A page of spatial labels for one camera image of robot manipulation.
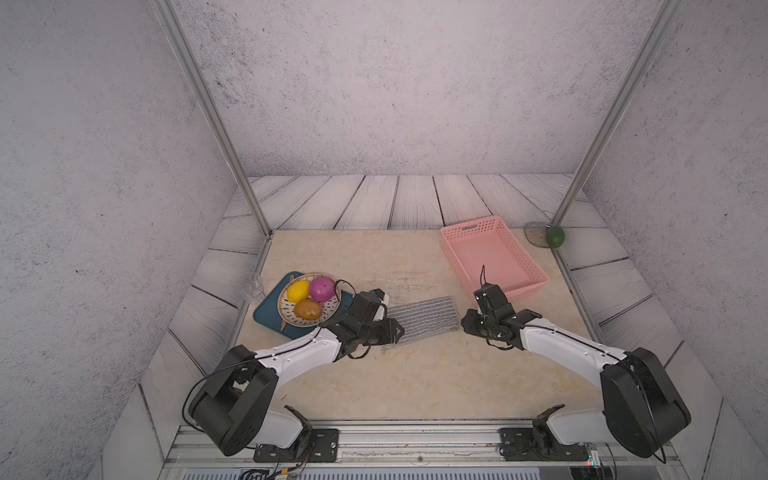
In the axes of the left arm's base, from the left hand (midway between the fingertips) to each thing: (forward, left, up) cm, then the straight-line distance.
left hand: (405, 333), depth 84 cm
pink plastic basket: (+38, -35, -9) cm, 53 cm away
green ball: (+40, -59, -3) cm, 71 cm away
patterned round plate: (+13, +37, -6) cm, 40 cm away
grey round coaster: (+45, -54, -6) cm, 71 cm away
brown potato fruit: (+10, +29, -3) cm, 31 cm away
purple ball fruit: (+19, +26, -4) cm, 32 cm away
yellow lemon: (+18, +34, -3) cm, 38 cm away
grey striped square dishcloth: (+9, -7, -8) cm, 13 cm away
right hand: (+4, -19, -2) cm, 19 cm away
